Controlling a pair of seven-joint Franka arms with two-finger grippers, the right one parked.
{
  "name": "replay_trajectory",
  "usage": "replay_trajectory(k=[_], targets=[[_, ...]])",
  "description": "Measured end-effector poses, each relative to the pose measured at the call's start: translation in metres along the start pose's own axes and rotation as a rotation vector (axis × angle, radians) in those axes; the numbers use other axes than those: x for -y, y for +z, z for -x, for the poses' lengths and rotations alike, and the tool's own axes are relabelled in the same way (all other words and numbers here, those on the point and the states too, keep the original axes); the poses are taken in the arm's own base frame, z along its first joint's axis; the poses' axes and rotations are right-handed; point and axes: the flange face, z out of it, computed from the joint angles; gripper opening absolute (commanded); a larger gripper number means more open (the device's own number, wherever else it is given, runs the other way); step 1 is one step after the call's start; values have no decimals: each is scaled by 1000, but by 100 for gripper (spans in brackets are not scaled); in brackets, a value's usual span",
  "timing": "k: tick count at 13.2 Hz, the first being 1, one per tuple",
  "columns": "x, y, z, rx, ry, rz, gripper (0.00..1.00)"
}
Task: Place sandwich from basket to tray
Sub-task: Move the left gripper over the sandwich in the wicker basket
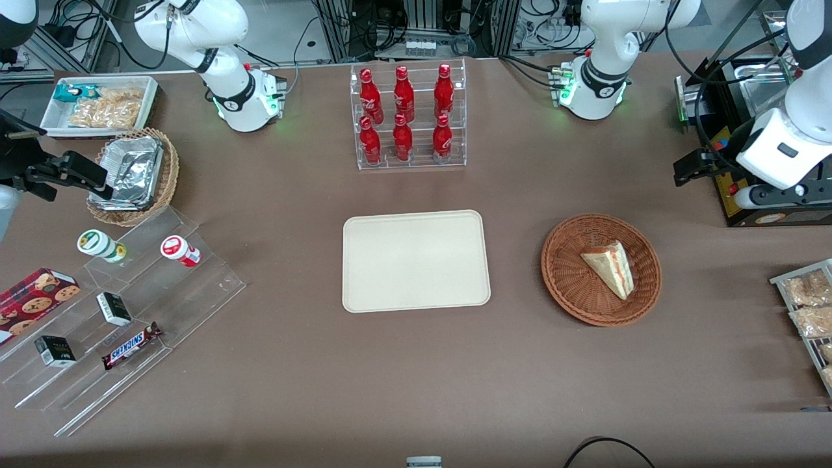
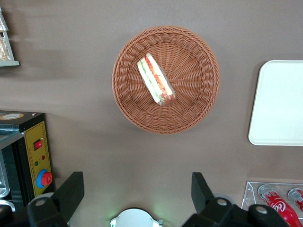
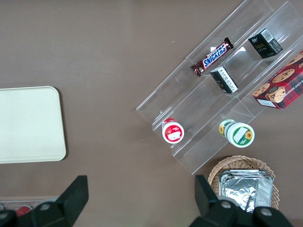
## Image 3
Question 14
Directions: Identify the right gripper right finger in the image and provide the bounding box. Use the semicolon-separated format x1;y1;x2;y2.
189;175;294;227

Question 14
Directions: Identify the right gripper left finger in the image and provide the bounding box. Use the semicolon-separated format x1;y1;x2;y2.
16;175;89;227

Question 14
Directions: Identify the light wicker basket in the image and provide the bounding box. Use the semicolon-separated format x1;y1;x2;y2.
207;155;280;211

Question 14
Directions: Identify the beige rectangular plastic tray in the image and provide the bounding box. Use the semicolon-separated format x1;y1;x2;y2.
0;86;67;164

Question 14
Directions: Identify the clear acrylic bottle rack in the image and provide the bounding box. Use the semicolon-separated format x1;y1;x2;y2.
0;200;56;213

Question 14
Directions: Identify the aluminium foil container stack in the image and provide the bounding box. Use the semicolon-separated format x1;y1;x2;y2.
219;169;275;213

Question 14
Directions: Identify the red cola bottle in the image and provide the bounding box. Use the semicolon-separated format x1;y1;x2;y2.
16;205;31;218

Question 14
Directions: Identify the green sunflower lid jar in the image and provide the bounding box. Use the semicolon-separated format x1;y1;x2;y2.
218;119;255;148

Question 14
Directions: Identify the red lid white jar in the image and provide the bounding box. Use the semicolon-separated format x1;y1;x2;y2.
161;118;185;144

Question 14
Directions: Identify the clear acrylic stepped shelf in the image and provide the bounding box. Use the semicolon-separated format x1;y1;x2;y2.
135;0;303;175

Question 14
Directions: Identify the small black carton box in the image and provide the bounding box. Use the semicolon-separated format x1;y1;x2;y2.
210;66;239;95
248;27;284;59

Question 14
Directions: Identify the red tartan cookie box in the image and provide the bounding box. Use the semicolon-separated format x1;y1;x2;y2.
252;50;303;110

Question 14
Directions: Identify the Snickers chocolate bar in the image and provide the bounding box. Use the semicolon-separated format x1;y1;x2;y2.
190;37;234;78

